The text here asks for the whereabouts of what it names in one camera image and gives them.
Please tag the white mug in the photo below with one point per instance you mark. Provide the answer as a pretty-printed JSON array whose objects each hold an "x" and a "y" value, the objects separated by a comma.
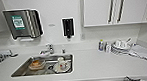
[{"x": 62, "y": 64}]

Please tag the small grey dish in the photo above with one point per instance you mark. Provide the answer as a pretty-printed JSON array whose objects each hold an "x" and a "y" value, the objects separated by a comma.
[{"x": 13, "y": 53}]

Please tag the dish soap bottle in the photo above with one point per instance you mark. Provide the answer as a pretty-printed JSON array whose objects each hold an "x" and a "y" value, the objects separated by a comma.
[{"x": 101, "y": 46}]

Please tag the black wall soap dispenser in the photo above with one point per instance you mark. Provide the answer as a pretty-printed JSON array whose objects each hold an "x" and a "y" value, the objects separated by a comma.
[{"x": 68, "y": 26}]

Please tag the brown bowl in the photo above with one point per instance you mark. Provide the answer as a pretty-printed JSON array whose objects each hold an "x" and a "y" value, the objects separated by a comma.
[{"x": 37, "y": 64}]

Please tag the white towel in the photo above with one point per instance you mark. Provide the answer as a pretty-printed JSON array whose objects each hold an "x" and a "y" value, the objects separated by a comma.
[{"x": 144, "y": 52}]

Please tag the small chrome sink pump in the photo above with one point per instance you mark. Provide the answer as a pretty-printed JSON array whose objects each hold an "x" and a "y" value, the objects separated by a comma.
[{"x": 63, "y": 51}]

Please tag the stack of white plates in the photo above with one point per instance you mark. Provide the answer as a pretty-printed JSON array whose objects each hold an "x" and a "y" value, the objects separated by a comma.
[{"x": 120, "y": 47}]

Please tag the stainless steel sink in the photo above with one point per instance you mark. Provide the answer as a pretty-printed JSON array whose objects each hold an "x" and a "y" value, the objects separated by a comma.
[{"x": 24, "y": 68}]

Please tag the small grey wall label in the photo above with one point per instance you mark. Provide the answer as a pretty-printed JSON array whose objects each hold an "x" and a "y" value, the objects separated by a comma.
[{"x": 51, "y": 25}]

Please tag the small white bottle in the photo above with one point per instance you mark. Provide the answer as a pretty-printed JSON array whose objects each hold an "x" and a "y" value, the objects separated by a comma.
[{"x": 107, "y": 47}]

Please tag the chrome faucet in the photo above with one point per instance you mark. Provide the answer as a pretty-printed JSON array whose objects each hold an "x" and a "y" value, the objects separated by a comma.
[{"x": 48, "y": 49}]

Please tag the steel paper towel dispenser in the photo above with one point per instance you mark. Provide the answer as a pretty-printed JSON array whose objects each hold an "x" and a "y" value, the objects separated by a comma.
[{"x": 23, "y": 23}]

